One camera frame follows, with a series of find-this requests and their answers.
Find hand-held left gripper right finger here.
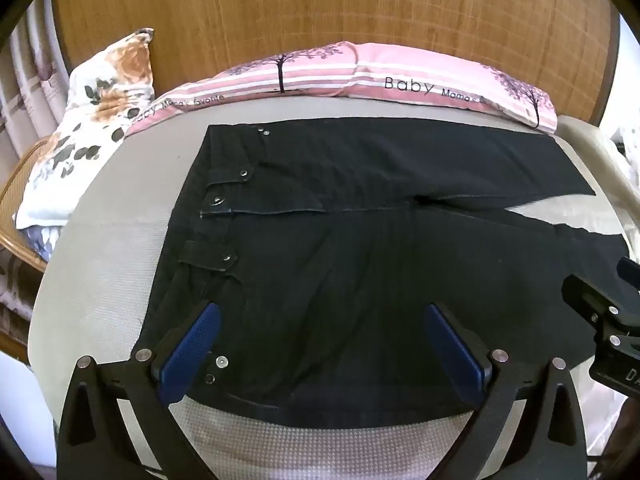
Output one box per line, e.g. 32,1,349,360
422,302,588,480

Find patterned curtain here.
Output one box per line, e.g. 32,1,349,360
0,0,68,136

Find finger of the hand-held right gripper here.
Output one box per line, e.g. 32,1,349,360
561,273,640,357
618,257,640,292

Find white floral cloth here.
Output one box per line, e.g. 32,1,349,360
605,125,640,201

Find black pants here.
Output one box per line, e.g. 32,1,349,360
132,122,633,418

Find beige blanket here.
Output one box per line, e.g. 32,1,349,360
555,115,640,261

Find pink striped tree-print pillow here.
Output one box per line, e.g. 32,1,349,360
125,42,558,136

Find white orange floral pillow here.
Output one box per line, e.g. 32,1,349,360
14,29,157,231

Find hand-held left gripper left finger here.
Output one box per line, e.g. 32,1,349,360
57,300,231,480

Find grey woven bed mat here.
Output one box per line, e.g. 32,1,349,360
27,95,631,480

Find wooden bamboo headboard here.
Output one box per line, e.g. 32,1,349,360
50,0,621,126

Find rattan chair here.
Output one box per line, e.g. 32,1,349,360
0,140,56,276

